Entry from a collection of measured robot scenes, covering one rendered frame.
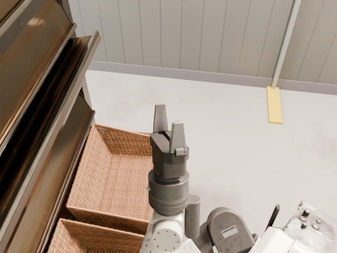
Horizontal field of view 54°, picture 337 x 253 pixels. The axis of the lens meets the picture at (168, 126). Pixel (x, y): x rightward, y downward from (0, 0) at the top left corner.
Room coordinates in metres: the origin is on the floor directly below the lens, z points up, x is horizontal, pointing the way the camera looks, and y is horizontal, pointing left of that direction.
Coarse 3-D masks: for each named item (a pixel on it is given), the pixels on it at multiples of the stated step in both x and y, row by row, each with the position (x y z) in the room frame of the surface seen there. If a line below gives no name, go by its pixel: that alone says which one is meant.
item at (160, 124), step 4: (156, 104) 0.52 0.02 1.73; (160, 104) 0.52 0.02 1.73; (164, 104) 0.52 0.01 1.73; (156, 108) 0.51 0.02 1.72; (160, 108) 0.51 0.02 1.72; (164, 108) 0.51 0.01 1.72; (156, 112) 0.51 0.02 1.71; (160, 112) 0.51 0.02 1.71; (164, 112) 0.51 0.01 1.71; (156, 116) 0.50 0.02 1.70; (160, 116) 0.50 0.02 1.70; (164, 116) 0.51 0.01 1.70; (156, 120) 0.50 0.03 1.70; (160, 120) 0.50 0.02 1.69; (164, 120) 0.50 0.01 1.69; (156, 124) 0.49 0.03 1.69; (160, 124) 0.50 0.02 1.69; (164, 124) 0.50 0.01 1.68; (156, 128) 0.49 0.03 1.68; (160, 128) 0.49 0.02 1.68; (164, 128) 0.50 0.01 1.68
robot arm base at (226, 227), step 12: (216, 216) 0.43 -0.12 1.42; (228, 216) 0.43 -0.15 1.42; (240, 216) 0.43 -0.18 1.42; (216, 228) 0.40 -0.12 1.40; (228, 228) 0.40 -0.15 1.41; (240, 228) 0.40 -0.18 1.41; (216, 240) 0.38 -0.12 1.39; (228, 240) 0.38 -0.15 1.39; (240, 240) 0.38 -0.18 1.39; (252, 240) 0.38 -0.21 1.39; (228, 252) 0.35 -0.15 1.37; (240, 252) 0.36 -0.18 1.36
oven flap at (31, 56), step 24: (48, 0) 1.29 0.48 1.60; (48, 24) 1.19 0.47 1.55; (72, 24) 1.33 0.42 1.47; (24, 48) 0.99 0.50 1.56; (48, 48) 1.10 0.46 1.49; (0, 72) 0.83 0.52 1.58; (24, 72) 0.91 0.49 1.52; (48, 72) 0.99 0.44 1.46; (0, 96) 0.76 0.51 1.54; (24, 96) 0.84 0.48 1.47; (0, 120) 0.70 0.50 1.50; (0, 144) 0.63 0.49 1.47
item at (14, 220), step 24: (72, 48) 1.25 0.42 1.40; (96, 48) 1.25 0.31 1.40; (72, 72) 1.05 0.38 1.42; (48, 96) 0.92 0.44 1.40; (72, 96) 0.91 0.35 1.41; (24, 120) 0.81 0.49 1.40; (48, 120) 0.78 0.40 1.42; (24, 144) 0.69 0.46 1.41; (48, 144) 0.68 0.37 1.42; (0, 168) 0.60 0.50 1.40; (24, 168) 0.59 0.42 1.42; (0, 192) 0.51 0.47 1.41; (24, 192) 0.50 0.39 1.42; (0, 216) 0.43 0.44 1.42
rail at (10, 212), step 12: (96, 36) 1.29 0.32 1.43; (84, 60) 1.11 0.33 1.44; (72, 84) 0.95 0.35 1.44; (60, 108) 0.82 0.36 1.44; (48, 132) 0.71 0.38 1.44; (36, 156) 0.61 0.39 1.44; (24, 180) 0.53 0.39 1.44; (12, 204) 0.45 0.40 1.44; (12, 216) 0.43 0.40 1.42; (0, 228) 0.38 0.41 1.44; (0, 240) 0.36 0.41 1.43
